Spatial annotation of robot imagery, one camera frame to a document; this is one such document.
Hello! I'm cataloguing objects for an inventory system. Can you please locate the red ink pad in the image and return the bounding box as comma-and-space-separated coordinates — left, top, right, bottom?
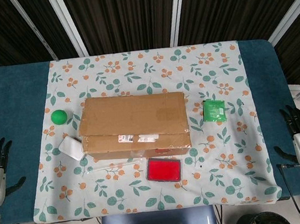
143, 153, 185, 187

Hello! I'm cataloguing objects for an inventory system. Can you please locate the white plastic case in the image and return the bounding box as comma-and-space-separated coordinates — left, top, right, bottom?
57, 134, 87, 163

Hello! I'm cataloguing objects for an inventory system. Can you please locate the teal table cover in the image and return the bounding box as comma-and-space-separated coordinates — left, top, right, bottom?
0, 27, 300, 224

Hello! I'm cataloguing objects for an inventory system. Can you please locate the brown cardboard shipping box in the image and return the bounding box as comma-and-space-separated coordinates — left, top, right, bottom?
73, 84, 194, 168

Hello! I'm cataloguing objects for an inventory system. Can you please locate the white aluminium frame post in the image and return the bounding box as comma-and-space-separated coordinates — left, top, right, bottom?
46, 0, 90, 61
9, 0, 60, 66
262, 0, 300, 47
164, 0, 195, 47

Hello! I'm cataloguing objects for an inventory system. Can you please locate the green ball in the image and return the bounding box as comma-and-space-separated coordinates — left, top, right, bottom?
50, 108, 69, 128

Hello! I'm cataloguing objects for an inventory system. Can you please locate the green foil sachet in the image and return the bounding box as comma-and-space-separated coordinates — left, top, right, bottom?
200, 97, 229, 124

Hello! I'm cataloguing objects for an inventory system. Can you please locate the floral leaf print tablecloth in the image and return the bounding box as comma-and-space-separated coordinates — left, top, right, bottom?
13, 33, 283, 224

